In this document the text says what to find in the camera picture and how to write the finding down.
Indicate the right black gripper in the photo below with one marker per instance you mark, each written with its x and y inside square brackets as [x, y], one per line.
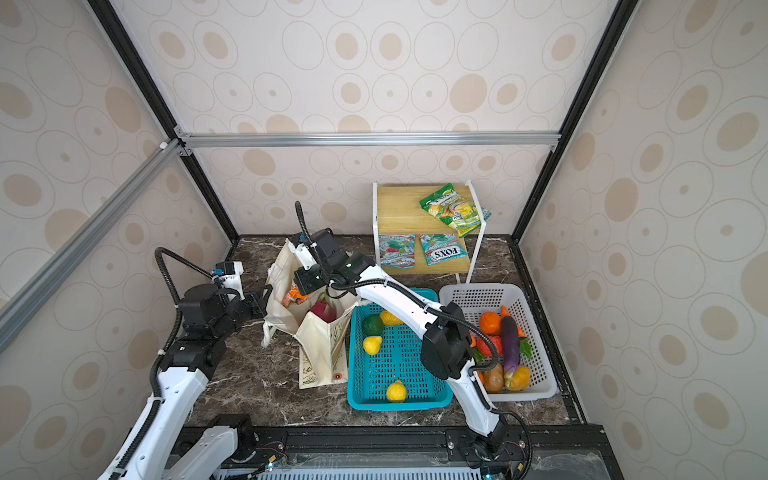
[300, 276]

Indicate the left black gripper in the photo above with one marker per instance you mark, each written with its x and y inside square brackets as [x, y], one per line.
[258, 303]

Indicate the orange pink snack bag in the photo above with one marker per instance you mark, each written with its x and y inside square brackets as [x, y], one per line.
[293, 297]

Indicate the pink dragon fruit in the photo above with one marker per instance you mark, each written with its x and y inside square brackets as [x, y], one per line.
[324, 308]

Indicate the floral cream grocery tote bag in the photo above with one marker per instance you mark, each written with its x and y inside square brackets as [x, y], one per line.
[322, 354]

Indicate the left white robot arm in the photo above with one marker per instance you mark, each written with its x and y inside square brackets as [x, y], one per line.
[208, 314]

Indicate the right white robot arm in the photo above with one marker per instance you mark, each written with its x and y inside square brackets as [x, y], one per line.
[452, 349]

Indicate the green red candy bag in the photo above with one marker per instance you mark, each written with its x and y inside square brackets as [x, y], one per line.
[397, 251]

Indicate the green Fox's candy bag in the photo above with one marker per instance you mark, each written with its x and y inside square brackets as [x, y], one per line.
[440, 248]

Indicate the green yellow snack bag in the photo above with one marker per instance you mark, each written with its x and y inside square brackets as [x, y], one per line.
[454, 210]

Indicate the green lime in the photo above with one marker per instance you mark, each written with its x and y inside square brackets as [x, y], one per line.
[372, 325]

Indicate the yellow lemon top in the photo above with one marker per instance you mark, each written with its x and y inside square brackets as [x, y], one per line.
[389, 319]

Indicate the yellow lemon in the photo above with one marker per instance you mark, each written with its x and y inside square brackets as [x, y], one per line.
[389, 319]
[396, 392]

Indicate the white wooden two-tier shelf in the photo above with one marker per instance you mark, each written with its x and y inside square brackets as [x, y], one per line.
[396, 211]

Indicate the teal plastic basket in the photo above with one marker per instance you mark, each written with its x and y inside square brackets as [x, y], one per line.
[398, 360]

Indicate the yellow lemon front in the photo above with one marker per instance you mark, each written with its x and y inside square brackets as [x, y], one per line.
[396, 392]

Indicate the orange tangerine in white basket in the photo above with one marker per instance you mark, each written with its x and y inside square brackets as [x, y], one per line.
[490, 324]

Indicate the purple eggplant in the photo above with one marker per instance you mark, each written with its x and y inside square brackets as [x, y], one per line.
[510, 339]

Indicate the brown potato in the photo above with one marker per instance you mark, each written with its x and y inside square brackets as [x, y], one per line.
[494, 380]

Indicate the yellow pepper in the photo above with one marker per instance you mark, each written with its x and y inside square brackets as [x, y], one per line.
[519, 380]

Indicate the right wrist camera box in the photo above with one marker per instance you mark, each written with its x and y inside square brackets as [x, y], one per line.
[304, 255]

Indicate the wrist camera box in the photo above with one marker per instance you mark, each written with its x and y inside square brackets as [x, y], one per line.
[227, 275]
[304, 255]

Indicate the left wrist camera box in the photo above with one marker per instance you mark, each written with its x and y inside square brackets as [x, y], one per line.
[227, 275]

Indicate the aluminium horizontal rail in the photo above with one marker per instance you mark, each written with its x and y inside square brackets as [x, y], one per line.
[369, 139]

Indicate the aluminium diagonal rail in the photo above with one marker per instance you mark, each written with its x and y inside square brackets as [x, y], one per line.
[39, 289]

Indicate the black corner frame post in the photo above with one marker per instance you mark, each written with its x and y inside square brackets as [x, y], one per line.
[107, 16]

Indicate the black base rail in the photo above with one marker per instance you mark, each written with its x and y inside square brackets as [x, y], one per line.
[424, 452]

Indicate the black right corner post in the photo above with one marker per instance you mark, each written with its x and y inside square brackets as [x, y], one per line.
[606, 47]

